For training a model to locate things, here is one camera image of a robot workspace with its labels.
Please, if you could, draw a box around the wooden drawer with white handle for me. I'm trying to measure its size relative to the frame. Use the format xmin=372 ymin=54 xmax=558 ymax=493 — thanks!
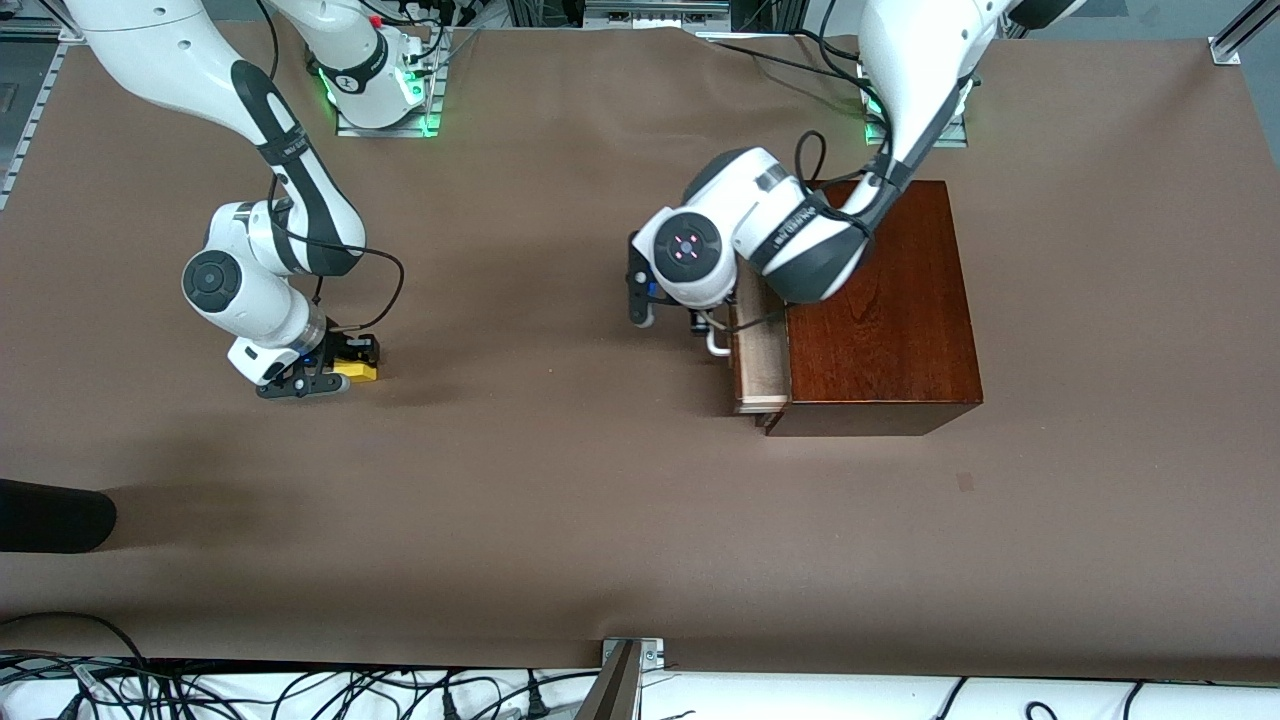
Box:
xmin=705 ymin=255 xmax=793 ymax=415

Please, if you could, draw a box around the dark wooden drawer cabinet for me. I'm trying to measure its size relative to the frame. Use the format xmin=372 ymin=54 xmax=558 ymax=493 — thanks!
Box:
xmin=765 ymin=180 xmax=984 ymax=438

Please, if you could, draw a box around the brown paper table cover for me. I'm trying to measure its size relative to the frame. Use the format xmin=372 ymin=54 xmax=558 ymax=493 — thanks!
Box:
xmin=0 ymin=20 xmax=1280 ymax=683

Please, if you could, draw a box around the black cylinder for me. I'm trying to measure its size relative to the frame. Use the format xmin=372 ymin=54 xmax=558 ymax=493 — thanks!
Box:
xmin=0 ymin=479 xmax=118 ymax=554

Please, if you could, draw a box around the silver equipment box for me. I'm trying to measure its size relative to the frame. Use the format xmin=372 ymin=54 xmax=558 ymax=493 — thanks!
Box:
xmin=583 ymin=0 xmax=733 ymax=31

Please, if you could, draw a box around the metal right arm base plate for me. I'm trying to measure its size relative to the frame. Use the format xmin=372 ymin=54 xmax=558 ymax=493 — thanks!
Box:
xmin=335 ymin=30 xmax=447 ymax=139

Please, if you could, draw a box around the black left base cable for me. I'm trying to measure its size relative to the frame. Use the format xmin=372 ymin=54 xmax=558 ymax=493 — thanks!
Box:
xmin=795 ymin=0 xmax=866 ymax=63
xmin=705 ymin=37 xmax=871 ymax=86

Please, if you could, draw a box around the black base cable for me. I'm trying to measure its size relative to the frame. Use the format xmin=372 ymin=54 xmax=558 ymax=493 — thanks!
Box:
xmin=375 ymin=0 xmax=471 ymax=76
xmin=795 ymin=0 xmax=866 ymax=63
xmin=705 ymin=37 xmax=871 ymax=86

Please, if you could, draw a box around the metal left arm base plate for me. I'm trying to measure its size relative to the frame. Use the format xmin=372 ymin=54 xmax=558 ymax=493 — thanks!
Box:
xmin=864 ymin=80 xmax=970 ymax=149

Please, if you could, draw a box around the black right base cable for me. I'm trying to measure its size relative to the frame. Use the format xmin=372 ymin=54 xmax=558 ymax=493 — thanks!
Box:
xmin=375 ymin=0 xmax=471 ymax=76

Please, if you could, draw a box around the silver metal clamp bracket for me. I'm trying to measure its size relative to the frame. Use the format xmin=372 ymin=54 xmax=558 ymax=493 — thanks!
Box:
xmin=600 ymin=637 xmax=667 ymax=673

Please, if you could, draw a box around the aluminium table edge rail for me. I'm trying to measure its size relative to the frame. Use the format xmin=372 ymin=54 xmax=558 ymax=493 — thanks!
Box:
xmin=1208 ymin=0 xmax=1280 ymax=67
xmin=0 ymin=15 xmax=103 ymax=213

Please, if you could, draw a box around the grey camera mounting pole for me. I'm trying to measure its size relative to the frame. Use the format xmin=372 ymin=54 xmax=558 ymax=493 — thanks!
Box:
xmin=573 ymin=642 xmax=643 ymax=720

